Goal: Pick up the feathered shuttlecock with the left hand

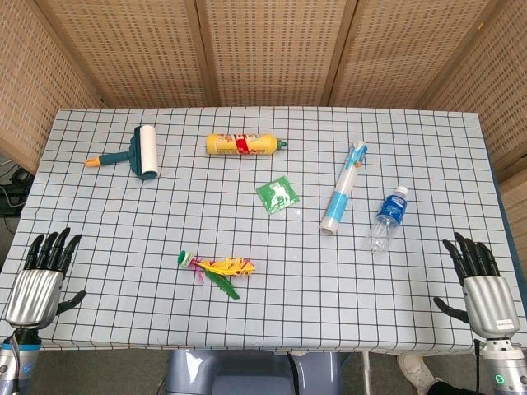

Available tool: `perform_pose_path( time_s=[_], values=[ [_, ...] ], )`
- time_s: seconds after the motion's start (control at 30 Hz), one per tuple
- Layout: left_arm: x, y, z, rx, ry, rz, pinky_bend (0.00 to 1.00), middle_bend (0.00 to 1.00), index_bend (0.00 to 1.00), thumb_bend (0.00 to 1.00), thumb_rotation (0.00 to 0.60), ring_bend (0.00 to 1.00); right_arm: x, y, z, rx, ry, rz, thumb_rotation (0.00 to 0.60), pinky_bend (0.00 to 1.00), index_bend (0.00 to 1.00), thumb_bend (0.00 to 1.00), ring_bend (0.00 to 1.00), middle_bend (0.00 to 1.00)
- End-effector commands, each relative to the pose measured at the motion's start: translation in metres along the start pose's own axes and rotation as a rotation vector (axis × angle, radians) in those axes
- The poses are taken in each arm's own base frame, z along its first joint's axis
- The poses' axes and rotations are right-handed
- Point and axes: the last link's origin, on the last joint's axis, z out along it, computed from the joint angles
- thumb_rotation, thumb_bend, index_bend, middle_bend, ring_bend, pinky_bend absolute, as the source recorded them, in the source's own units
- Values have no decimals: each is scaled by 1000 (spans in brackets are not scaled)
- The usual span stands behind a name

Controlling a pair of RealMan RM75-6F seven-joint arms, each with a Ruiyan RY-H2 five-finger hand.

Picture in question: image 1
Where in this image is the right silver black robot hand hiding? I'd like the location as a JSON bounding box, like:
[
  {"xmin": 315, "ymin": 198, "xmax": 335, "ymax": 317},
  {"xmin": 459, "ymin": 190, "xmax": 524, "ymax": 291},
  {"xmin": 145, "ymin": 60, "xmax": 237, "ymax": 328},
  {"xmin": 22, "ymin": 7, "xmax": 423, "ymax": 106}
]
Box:
[{"xmin": 432, "ymin": 231, "xmax": 522, "ymax": 341}]

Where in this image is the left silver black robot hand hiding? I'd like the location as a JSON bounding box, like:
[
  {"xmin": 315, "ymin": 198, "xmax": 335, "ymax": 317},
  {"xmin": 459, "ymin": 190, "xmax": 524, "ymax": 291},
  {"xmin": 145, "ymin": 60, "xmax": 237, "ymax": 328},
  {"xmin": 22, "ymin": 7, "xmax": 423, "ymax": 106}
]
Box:
[{"xmin": 5, "ymin": 227, "xmax": 87, "ymax": 331}]

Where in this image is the yellow green feather toy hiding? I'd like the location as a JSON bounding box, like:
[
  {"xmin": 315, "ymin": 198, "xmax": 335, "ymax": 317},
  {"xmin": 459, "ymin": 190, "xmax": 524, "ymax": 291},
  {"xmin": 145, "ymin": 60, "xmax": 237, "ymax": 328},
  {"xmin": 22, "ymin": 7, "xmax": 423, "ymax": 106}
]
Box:
[{"xmin": 177, "ymin": 250, "xmax": 257, "ymax": 300}]

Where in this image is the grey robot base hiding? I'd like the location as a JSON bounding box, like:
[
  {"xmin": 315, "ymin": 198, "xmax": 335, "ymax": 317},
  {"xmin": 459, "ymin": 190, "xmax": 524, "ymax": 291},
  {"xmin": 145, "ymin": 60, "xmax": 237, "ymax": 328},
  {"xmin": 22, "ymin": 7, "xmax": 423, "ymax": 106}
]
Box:
[{"xmin": 164, "ymin": 349, "xmax": 343, "ymax": 395}]

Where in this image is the white shoe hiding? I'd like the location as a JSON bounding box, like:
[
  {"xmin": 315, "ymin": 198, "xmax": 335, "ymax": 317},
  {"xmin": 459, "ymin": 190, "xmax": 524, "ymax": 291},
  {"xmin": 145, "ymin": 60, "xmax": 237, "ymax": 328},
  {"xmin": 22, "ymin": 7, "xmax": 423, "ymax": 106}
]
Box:
[{"xmin": 397, "ymin": 354, "xmax": 436, "ymax": 395}]

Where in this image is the clear water bottle blue label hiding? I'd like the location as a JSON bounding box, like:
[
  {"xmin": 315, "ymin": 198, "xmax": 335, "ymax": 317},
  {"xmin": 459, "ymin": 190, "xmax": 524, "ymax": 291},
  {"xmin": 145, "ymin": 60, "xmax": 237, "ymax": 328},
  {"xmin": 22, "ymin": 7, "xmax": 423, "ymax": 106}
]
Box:
[{"xmin": 361, "ymin": 185, "xmax": 409, "ymax": 253}]

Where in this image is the teal lint roller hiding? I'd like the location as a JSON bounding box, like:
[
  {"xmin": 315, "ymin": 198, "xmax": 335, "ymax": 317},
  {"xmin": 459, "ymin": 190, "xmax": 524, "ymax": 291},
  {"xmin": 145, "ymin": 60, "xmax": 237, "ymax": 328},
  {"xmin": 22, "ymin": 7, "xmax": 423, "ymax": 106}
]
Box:
[{"xmin": 85, "ymin": 125, "xmax": 161, "ymax": 182}]

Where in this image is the blue white film roll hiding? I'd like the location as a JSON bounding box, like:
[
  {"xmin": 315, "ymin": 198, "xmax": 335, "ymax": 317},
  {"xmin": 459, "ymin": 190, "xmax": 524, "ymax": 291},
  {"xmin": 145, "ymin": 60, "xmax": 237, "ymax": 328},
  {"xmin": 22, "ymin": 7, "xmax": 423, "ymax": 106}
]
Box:
[{"xmin": 320, "ymin": 140, "xmax": 368, "ymax": 236}]

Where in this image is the green sachet packet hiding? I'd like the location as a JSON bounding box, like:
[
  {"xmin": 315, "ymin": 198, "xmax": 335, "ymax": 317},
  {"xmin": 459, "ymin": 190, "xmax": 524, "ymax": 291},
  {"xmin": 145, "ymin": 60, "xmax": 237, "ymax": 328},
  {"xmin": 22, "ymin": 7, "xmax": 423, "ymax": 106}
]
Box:
[{"xmin": 255, "ymin": 174, "xmax": 301, "ymax": 216}]

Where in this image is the blue grid tablecloth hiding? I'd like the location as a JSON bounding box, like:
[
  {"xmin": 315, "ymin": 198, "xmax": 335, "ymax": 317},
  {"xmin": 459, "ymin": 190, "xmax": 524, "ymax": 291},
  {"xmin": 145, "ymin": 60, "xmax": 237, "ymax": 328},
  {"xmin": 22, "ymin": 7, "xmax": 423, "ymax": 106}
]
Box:
[{"xmin": 0, "ymin": 106, "xmax": 527, "ymax": 357}]

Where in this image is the yellow plastic bottle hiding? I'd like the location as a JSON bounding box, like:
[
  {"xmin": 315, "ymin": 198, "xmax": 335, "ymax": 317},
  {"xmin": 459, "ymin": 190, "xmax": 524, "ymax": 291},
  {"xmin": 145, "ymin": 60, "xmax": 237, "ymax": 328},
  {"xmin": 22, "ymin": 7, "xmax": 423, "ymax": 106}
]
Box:
[{"xmin": 206, "ymin": 132, "xmax": 289, "ymax": 157}]

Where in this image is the woven bamboo folding screen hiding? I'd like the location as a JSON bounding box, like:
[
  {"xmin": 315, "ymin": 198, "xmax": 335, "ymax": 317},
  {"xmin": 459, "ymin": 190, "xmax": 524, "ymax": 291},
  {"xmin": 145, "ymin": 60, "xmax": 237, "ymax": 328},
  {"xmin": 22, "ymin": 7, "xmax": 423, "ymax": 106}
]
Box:
[{"xmin": 0, "ymin": 0, "xmax": 527, "ymax": 231}]

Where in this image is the black cables bundle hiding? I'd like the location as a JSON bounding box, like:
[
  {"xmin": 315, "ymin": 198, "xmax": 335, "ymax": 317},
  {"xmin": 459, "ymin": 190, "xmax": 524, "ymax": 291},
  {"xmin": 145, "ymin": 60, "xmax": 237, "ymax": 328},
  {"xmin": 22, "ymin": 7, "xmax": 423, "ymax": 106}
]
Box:
[{"xmin": 0, "ymin": 158, "xmax": 35, "ymax": 219}]

